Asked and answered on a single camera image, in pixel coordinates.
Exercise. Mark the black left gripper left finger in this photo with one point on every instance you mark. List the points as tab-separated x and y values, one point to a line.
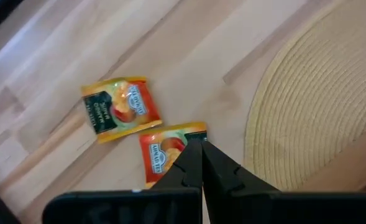
139	208

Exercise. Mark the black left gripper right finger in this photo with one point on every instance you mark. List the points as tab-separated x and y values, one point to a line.
263	208

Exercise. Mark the mango tea foil packet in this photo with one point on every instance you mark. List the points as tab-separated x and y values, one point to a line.
158	155
120	107

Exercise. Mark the round woven straw placemat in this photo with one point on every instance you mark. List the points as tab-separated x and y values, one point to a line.
310	93

